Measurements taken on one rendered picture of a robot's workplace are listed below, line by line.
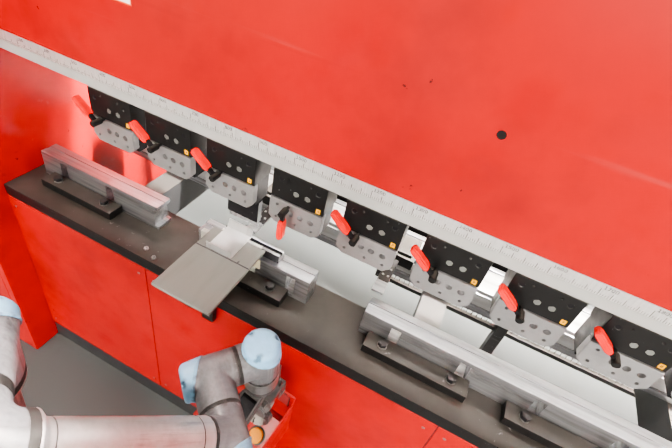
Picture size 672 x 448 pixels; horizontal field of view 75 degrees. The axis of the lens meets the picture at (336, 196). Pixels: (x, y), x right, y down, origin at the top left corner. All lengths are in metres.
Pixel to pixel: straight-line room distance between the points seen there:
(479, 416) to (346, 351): 0.38
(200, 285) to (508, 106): 0.86
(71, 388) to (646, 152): 2.16
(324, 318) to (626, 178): 0.85
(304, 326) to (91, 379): 1.22
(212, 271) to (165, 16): 0.64
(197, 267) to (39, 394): 1.21
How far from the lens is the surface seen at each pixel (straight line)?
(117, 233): 1.57
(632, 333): 1.11
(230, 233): 1.35
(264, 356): 0.88
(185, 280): 1.24
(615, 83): 0.82
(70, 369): 2.34
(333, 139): 0.96
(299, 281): 1.30
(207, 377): 0.89
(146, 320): 1.75
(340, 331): 1.32
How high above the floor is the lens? 1.95
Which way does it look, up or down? 38 degrees down
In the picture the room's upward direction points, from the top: 13 degrees clockwise
